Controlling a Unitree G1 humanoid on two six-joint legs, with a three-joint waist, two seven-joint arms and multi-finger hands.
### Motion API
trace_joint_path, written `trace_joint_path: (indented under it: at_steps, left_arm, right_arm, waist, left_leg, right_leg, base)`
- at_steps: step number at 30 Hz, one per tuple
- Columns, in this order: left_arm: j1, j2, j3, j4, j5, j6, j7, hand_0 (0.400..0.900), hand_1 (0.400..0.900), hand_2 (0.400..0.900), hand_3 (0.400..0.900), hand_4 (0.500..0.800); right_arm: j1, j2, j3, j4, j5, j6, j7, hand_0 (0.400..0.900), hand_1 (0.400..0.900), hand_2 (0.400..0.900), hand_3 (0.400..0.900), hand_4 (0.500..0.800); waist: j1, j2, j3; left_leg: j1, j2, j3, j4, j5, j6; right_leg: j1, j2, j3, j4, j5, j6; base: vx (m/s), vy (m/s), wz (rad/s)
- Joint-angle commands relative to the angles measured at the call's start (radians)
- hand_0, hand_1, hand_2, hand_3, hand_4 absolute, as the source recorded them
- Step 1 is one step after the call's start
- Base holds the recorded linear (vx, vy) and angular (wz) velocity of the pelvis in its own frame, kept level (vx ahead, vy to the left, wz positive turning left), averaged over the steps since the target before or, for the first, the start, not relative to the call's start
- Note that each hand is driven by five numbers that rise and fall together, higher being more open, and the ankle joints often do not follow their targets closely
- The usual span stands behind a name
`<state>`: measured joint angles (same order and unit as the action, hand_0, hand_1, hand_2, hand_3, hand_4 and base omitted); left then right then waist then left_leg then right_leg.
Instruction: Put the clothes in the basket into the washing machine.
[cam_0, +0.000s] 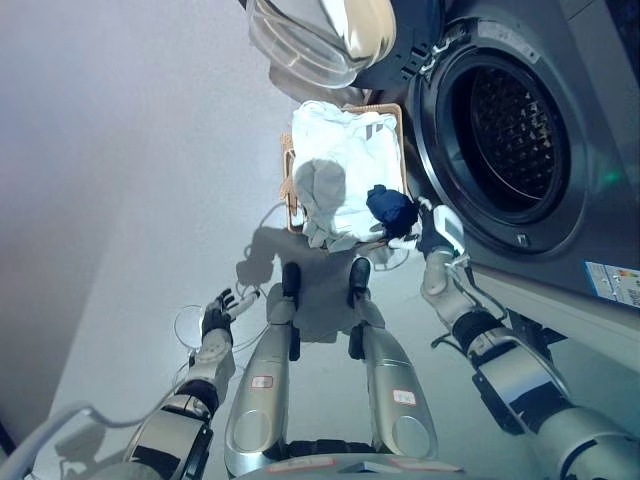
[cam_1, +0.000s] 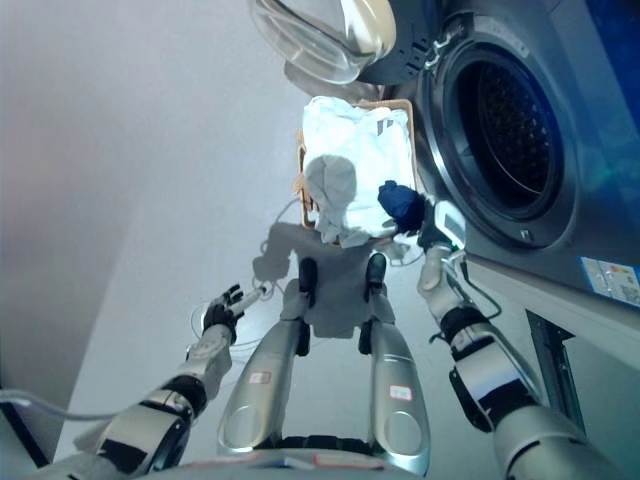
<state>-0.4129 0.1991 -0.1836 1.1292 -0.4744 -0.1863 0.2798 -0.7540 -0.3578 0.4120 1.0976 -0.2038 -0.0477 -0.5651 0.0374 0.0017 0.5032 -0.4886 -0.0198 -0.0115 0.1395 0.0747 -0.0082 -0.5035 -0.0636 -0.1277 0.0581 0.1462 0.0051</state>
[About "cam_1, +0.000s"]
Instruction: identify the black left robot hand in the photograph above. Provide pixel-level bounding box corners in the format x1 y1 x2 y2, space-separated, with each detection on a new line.
201 283 271 332

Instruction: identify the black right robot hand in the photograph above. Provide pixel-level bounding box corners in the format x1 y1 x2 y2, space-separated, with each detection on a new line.
417 199 469 254

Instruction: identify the navy blue garment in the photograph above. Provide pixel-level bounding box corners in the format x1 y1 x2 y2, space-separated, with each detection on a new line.
377 180 426 235

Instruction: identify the white clothes pile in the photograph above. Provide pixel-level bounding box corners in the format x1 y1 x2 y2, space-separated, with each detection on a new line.
302 95 424 247

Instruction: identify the woven brown laundry basket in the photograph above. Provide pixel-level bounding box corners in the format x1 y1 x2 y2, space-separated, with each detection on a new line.
292 98 426 246

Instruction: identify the grey front-load washing machine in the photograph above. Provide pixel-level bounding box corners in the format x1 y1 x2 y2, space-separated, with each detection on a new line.
384 0 640 309

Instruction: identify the silver left robot leg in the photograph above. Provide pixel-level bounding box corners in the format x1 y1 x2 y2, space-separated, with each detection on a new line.
218 289 314 454

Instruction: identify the silver robot leg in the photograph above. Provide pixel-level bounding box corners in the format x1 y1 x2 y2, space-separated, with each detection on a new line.
357 287 432 476
218 289 314 454

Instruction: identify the black right robot foot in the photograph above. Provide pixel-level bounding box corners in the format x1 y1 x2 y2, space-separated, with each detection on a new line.
365 253 389 296

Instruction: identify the black robot foot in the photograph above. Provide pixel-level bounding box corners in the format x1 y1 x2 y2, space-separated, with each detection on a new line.
298 257 319 306
365 253 389 296

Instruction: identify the black left robot foot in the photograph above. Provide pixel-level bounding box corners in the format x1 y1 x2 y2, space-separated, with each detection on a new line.
298 257 319 306

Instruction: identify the grey robot torso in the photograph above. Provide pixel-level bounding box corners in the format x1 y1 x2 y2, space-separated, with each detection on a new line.
169 434 426 480

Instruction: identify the energy label sticker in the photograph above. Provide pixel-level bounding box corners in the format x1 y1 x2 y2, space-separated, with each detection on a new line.
579 256 640 307

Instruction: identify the silver right robot leg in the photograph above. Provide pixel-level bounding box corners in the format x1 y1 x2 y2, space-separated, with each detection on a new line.
357 287 432 476

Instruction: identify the white curved side panel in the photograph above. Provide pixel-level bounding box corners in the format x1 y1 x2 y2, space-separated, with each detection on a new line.
462 257 640 451

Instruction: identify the round glass washer door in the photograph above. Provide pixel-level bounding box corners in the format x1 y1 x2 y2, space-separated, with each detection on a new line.
247 0 441 86

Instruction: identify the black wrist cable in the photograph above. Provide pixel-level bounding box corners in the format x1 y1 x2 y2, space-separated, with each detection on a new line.
429 249 501 346

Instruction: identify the black metal stand frame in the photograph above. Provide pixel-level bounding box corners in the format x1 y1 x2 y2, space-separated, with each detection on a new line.
524 308 586 436

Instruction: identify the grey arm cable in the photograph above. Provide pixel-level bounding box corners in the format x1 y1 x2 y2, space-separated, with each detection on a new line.
0 389 116 421

